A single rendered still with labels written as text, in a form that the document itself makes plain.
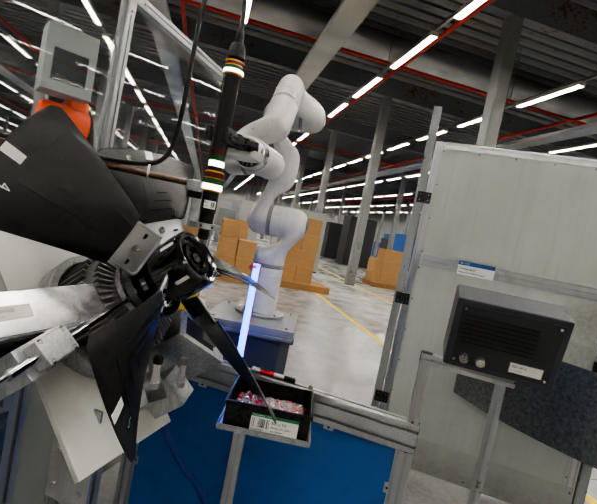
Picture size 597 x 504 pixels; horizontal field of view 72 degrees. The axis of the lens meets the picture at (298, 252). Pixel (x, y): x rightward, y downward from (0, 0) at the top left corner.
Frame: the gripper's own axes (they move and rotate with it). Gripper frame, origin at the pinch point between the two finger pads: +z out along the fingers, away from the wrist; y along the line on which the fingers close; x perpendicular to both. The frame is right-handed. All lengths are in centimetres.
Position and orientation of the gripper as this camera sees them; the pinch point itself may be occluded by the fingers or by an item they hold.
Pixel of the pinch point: (221, 135)
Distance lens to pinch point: 95.3
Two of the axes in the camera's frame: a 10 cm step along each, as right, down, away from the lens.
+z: -2.9, -0.1, -9.6
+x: 1.9, -9.8, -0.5
